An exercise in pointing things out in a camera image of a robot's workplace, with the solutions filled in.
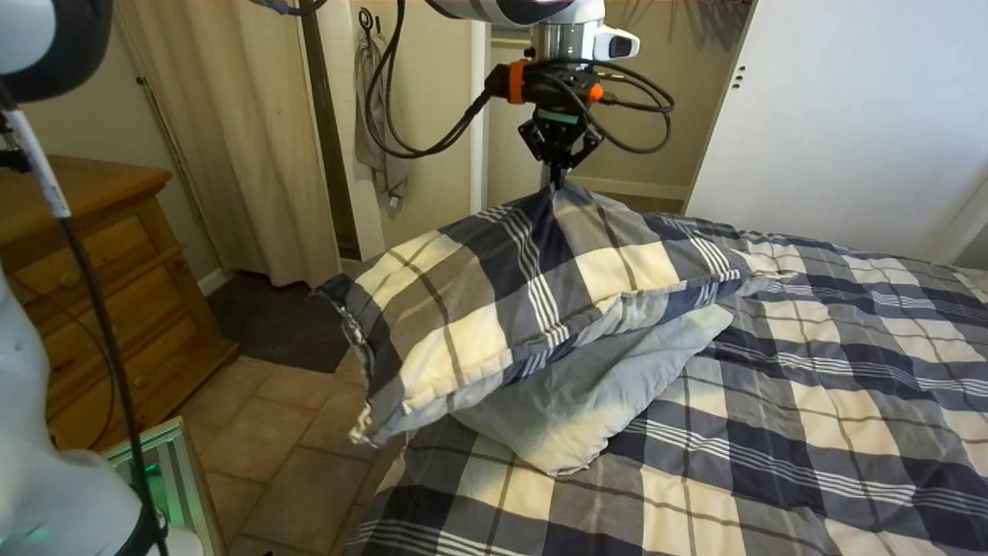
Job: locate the wooden dresser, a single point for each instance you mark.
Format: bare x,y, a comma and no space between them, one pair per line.
125,287

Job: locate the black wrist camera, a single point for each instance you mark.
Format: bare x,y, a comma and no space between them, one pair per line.
556,92

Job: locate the aluminium robot base platform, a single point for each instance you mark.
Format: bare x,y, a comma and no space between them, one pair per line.
179,463

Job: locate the large checked black pillow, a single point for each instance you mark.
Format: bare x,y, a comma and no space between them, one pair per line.
514,287

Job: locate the white pillow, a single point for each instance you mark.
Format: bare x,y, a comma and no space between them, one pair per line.
588,396

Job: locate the bed with plaid comforter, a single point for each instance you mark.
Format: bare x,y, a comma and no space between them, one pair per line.
821,413

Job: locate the black camera on tripod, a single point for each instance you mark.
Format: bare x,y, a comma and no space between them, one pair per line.
10,163

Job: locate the white closet door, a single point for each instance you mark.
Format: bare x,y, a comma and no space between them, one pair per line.
853,112

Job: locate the dark floor rug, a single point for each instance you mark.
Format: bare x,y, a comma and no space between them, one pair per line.
280,319

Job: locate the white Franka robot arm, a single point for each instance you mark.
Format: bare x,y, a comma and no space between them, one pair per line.
40,475

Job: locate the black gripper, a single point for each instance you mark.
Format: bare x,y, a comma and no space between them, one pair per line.
560,133

